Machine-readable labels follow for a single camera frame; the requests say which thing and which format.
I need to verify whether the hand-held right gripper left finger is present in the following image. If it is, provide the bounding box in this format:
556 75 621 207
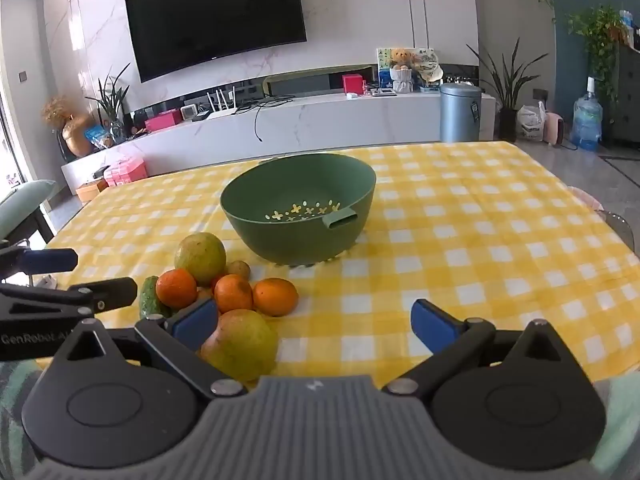
47 299 248 398

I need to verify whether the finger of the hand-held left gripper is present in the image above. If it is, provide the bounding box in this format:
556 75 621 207
0 247 79 281
0 277 138 328

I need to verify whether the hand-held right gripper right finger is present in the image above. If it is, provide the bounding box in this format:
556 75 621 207
382 299 586 398

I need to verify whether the orange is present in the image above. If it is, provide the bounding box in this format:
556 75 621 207
156 268 198 309
252 278 299 317
214 274 254 314

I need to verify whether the yellow green pear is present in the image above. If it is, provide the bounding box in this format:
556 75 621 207
174 232 227 287
201 309 279 382

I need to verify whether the green colander bowl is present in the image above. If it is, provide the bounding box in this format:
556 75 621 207
220 154 377 267

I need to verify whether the green cucumber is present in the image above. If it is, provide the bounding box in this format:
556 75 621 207
139 276 160 320

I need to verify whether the chair with green cushion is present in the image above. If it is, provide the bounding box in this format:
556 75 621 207
0 180 58 256

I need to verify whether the yellow checked tablecloth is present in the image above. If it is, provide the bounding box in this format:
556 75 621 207
42 141 636 396

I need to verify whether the brown cardboard box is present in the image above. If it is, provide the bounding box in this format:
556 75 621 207
76 179 108 203

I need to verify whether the stack of pink boxes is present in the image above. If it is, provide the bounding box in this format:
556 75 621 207
104 155 149 188

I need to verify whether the gold vase with dried flowers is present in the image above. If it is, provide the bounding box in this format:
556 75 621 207
42 96 96 158

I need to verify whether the blue packet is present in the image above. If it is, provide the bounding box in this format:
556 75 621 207
84 125 111 148

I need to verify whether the green plant in glass vase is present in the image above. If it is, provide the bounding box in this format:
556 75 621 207
85 62 132 143

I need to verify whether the pink flat box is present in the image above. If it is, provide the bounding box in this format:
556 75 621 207
145 109 183 132

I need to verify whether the grey blue trash can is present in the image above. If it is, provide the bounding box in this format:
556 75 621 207
439 83 483 143

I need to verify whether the white router with antennas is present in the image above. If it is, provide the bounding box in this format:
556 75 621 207
205 87 238 121

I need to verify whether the white plastic bag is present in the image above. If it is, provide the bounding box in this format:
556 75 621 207
516 101 547 142

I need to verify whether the snake plant in black pot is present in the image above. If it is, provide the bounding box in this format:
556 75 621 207
467 42 548 142

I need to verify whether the small pink appliance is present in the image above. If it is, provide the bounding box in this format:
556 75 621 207
544 112 566 146

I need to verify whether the white marble television console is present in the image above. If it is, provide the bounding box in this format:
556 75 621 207
61 91 496 203

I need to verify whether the teddy bear bouquet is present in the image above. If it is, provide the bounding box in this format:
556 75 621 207
390 48 415 94

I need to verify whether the blue water jug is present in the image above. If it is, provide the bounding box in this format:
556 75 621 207
571 77 603 152

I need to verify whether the colourful picture board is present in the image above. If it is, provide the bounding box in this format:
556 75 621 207
376 46 443 93

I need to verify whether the black flat television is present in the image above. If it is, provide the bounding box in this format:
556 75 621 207
125 0 307 83

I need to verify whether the dark cabinet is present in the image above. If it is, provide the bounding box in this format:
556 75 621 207
612 40 640 147

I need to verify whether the leafy potted vine plant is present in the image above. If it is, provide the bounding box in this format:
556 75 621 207
567 5 623 106

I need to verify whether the black cable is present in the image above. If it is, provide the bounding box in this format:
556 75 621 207
254 96 296 143

